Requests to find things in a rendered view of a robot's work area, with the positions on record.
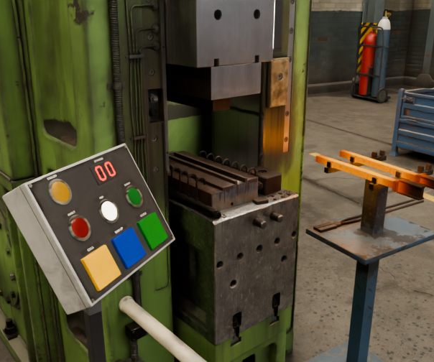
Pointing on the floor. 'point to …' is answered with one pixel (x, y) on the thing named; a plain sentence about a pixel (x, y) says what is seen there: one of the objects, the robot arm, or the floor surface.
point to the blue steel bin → (427, 122)
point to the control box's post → (95, 333)
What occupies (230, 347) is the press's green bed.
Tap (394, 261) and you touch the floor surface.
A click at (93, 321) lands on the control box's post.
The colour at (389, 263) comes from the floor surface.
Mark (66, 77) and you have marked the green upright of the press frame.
